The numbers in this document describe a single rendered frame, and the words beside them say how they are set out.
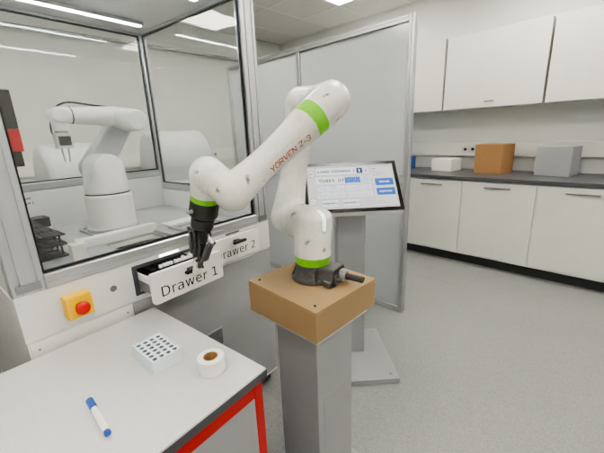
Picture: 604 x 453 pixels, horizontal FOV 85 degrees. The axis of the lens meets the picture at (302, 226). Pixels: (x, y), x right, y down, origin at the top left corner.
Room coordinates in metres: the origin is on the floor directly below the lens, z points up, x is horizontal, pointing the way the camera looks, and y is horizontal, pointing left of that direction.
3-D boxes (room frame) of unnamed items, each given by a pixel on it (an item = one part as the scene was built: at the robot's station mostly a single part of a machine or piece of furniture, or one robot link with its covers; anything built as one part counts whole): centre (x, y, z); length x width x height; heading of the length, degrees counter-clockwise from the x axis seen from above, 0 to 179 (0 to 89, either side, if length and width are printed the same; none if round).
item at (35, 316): (1.54, 0.86, 0.87); 1.02 x 0.95 x 0.14; 141
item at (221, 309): (1.54, 0.85, 0.40); 1.03 x 0.95 x 0.80; 141
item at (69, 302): (0.94, 0.70, 0.88); 0.07 x 0.05 x 0.07; 141
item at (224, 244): (1.45, 0.31, 0.87); 0.29 x 0.02 x 0.11; 141
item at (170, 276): (1.13, 0.42, 0.87); 0.29 x 0.02 x 0.11; 141
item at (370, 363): (1.79, -0.28, 0.51); 0.50 x 0.45 x 1.02; 2
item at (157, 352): (0.81, 0.42, 0.78); 0.12 x 0.08 x 0.04; 49
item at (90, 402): (0.61, 0.47, 0.77); 0.14 x 0.02 x 0.02; 46
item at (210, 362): (0.76, 0.26, 0.78); 0.07 x 0.07 x 0.04
